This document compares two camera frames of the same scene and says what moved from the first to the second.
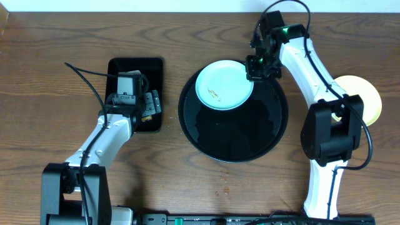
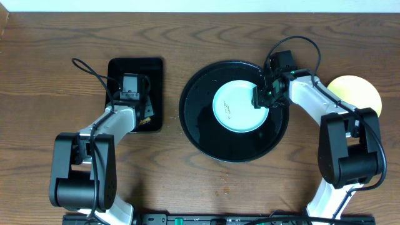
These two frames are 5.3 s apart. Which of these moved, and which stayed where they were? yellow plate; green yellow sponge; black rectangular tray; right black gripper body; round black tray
Moved: right black gripper body
Stayed: yellow plate; round black tray; black rectangular tray; green yellow sponge
